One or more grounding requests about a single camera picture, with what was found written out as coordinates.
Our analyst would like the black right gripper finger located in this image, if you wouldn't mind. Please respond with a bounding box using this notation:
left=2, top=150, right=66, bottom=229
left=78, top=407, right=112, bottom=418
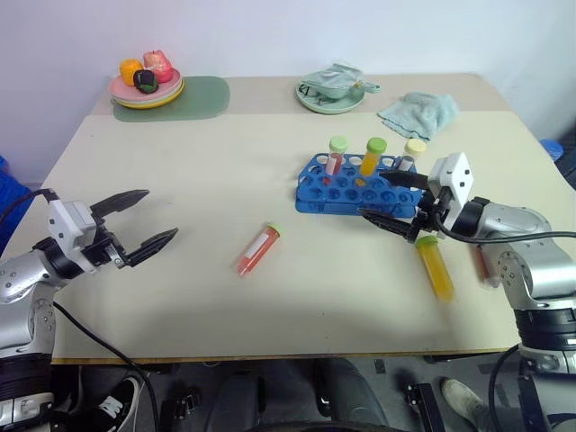
left=377, top=169, right=431, bottom=193
left=357, top=207, right=422, bottom=245

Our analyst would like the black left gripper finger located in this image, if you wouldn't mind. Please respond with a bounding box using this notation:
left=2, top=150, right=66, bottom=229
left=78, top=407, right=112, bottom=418
left=88, top=189, right=151, bottom=225
left=115, top=227, right=180, bottom=271

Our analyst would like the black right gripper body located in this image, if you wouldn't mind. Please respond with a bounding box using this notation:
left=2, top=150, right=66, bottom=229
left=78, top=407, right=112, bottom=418
left=410, top=187, right=452, bottom=240

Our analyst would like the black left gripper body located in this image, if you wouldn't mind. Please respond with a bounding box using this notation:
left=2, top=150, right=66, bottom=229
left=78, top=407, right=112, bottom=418
left=83, top=220, right=129, bottom=271

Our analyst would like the dark test tube yellow cap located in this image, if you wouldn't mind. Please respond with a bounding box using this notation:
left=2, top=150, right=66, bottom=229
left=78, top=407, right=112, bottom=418
left=474, top=246, right=501, bottom=290
left=399, top=139, right=428, bottom=175

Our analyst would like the blue test tube rack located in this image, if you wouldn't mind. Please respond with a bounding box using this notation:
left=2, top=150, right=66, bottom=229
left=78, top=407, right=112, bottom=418
left=294, top=152, right=427, bottom=217

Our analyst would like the light teal towel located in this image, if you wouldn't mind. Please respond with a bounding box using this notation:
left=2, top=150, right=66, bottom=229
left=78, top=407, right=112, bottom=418
left=376, top=92, right=461, bottom=142

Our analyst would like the yellow plate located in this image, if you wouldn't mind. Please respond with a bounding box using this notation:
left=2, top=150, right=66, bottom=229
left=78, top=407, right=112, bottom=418
left=112, top=85, right=186, bottom=111

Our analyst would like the light green plate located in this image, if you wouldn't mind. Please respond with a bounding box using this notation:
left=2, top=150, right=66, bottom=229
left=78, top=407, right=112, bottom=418
left=295, top=76, right=366, bottom=115

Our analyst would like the pink plate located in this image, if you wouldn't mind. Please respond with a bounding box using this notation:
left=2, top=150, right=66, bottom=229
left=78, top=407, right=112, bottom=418
left=109, top=67, right=184, bottom=104

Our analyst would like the thin green plate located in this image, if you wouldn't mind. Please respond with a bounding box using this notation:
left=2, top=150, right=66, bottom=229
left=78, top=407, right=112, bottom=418
left=111, top=80, right=185, bottom=107

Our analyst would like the dark toy mangosteen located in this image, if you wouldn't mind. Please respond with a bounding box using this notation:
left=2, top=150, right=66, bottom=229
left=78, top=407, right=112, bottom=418
left=132, top=68, right=159, bottom=95

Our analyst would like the crumpled pale green cloth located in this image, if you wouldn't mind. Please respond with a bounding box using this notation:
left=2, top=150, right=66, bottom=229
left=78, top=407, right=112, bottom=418
left=303, top=62, right=365, bottom=92

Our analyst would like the green placemat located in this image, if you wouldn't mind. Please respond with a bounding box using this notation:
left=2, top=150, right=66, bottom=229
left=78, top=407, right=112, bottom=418
left=112, top=75, right=231, bottom=123

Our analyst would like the orange toy fruit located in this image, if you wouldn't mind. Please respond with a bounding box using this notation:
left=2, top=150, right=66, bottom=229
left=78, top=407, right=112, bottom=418
left=119, top=58, right=145, bottom=87

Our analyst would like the pink toy apple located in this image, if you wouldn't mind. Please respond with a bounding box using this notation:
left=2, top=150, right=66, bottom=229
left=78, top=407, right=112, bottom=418
left=142, top=49, right=175, bottom=84

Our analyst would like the blue plastic container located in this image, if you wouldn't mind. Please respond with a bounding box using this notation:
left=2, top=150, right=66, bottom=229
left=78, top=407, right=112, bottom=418
left=541, top=138, right=566, bottom=159

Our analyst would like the black sneaker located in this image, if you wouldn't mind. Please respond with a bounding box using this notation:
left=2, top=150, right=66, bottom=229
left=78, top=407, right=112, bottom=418
left=85, top=376, right=141, bottom=425

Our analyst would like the dark grey rounded shape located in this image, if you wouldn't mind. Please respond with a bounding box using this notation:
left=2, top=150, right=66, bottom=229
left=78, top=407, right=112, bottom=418
left=313, top=357, right=389, bottom=432

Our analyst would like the white shoe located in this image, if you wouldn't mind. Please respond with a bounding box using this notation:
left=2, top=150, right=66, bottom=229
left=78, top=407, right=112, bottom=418
left=440, top=377, right=486, bottom=425

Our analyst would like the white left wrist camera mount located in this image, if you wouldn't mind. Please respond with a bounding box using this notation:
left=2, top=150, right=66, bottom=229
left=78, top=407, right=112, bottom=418
left=47, top=197, right=99, bottom=275

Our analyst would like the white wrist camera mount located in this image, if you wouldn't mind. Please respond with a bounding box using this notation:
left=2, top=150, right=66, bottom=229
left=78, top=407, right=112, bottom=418
left=47, top=197, right=99, bottom=275
left=427, top=151, right=474, bottom=226

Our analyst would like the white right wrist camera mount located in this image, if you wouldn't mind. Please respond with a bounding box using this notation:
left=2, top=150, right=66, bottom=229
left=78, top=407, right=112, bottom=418
left=427, top=151, right=474, bottom=226

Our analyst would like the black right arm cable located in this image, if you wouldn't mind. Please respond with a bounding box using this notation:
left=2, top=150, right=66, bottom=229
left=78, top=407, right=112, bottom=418
left=431, top=197, right=576, bottom=432

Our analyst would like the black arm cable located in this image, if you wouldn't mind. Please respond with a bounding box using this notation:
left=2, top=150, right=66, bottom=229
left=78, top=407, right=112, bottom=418
left=431, top=197, right=576, bottom=432
left=0, top=188, right=158, bottom=432

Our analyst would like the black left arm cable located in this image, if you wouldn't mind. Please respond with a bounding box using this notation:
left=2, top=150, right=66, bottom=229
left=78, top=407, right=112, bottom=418
left=0, top=188, right=158, bottom=432

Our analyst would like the black metal frame piece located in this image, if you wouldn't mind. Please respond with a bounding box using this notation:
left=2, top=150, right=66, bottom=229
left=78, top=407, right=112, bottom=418
left=406, top=382, right=447, bottom=432

